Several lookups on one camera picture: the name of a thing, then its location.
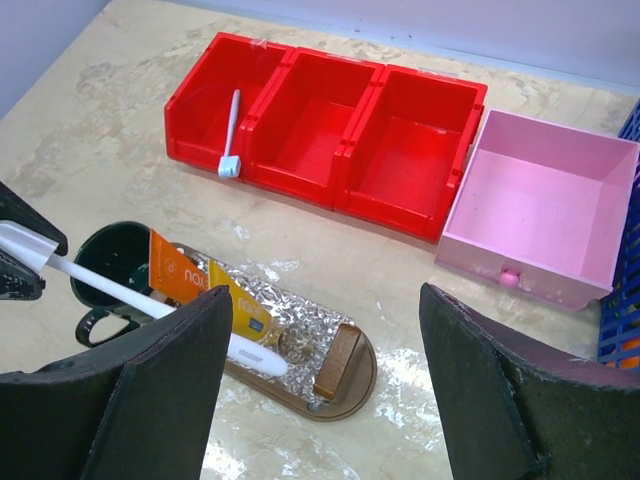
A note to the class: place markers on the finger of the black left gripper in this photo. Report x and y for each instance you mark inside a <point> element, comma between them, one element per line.
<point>19,282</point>
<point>14,208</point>

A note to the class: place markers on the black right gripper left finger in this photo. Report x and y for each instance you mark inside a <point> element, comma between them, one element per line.
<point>137,407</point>

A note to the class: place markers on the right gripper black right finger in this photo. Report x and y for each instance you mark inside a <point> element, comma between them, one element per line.
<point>513,407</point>

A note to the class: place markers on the white toothbrush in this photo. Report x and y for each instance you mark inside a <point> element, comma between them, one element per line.
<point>36,251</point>

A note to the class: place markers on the orange toothpaste tube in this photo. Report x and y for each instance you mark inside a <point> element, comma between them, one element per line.
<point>172,273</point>

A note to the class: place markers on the yellow toothpaste tube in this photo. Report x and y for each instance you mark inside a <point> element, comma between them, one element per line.
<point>250,319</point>

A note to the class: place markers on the oval wooden tray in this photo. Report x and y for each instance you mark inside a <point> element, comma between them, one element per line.
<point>350,390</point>

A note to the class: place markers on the blue plastic basket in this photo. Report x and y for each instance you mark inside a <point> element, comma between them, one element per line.
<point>618,344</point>

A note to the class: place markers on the red bin left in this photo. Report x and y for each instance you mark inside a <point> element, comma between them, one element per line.
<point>196,114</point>

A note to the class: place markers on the red bin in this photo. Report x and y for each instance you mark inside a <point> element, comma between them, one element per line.
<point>196,114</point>
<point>405,159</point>
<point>294,144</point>

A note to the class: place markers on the pink drawer box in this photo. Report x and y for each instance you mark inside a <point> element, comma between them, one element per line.
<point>541,209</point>

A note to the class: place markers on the red bin middle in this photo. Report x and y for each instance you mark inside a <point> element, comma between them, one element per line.
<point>294,144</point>

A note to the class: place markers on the red bin right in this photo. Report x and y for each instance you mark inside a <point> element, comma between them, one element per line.
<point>405,159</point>

